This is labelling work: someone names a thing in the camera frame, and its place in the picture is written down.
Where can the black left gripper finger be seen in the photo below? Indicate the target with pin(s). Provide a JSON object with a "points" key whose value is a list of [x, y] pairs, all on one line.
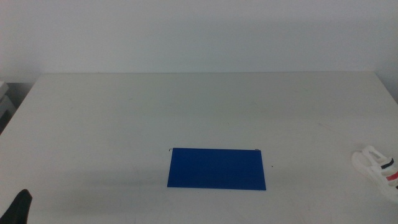
{"points": [[18, 208]]}

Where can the blue rectangular mat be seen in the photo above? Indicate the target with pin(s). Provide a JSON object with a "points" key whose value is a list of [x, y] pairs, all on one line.
{"points": [[217, 169]]}

